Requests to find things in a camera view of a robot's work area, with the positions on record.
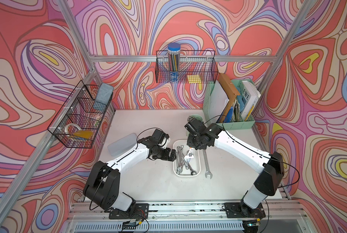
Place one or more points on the yellow sticky notes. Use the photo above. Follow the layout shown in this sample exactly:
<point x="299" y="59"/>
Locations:
<point x="194" y="78"/>

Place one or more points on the white book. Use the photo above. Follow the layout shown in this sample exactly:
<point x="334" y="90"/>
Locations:
<point x="250" y="97"/>

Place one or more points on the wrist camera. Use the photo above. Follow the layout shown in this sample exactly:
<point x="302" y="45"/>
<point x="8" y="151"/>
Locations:
<point x="160" y="138"/>
<point x="195" y="127"/>

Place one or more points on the orange handle adjustable wrench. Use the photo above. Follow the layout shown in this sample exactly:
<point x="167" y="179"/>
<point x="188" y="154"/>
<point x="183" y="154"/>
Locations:
<point x="189" y="155"/>

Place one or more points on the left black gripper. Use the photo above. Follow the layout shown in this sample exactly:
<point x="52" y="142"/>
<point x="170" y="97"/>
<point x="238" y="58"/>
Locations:
<point x="166" y="156"/>

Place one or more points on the white plastic storage box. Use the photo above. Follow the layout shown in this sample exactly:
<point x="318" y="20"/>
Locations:
<point x="195" y="162"/>

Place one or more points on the yellow pad in basket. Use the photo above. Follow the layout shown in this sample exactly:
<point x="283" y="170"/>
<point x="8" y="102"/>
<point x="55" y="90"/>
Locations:
<point x="82" y="134"/>

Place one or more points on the translucent box lid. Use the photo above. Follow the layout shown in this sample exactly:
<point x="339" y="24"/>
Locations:
<point x="122" y="145"/>

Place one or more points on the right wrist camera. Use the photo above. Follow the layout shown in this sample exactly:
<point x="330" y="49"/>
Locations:
<point x="195" y="127"/>

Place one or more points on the grey sponge block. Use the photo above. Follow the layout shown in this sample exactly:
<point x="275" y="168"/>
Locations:
<point x="104" y="93"/>

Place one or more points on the white paper folder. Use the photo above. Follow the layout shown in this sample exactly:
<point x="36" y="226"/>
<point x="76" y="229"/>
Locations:
<point x="217" y="103"/>

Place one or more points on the black wire basket wall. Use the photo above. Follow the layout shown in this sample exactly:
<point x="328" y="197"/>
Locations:
<point x="201" y="62"/>
<point x="80" y="108"/>

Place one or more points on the blue lid pencil tube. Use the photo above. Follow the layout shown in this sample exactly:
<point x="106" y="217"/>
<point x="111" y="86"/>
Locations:
<point x="174" y="60"/>

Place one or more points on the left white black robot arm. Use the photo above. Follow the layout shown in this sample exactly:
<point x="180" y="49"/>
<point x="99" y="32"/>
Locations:
<point x="103" y="184"/>

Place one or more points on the large silver combination wrench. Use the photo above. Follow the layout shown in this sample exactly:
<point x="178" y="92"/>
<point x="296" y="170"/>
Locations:
<point x="208" y="173"/>

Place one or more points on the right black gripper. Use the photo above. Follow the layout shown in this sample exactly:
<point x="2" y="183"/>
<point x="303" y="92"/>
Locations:
<point x="190" y="141"/>

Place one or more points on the black wire basket back wall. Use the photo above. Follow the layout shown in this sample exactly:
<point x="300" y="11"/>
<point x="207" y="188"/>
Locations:
<point x="201" y="62"/>

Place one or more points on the black wire basket left wall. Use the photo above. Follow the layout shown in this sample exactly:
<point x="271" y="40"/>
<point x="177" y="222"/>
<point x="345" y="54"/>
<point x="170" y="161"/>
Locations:
<point x="80" y="108"/>

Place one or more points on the clear tape roll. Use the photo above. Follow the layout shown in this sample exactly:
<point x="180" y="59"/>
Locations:
<point x="71" y="128"/>

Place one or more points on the brown cardboard folder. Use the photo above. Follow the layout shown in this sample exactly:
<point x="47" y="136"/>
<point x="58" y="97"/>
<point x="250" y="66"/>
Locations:
<point x="232" y="93"/>

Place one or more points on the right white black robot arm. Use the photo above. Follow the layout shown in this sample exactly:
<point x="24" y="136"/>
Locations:
<point x="269" y="167"/>

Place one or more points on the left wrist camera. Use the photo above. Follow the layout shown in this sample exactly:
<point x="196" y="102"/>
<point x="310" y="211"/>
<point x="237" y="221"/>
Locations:
<point x="160" y="138"/>

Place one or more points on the green cup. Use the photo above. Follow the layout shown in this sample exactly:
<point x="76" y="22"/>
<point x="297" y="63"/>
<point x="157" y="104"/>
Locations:
<point x="194" y="116"/>

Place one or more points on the small silver ring wrench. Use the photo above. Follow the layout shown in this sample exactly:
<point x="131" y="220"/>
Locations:
<point x="188" y="169"/>

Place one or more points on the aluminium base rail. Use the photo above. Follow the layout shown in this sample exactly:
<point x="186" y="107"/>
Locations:
<point x="273" y="216"/>

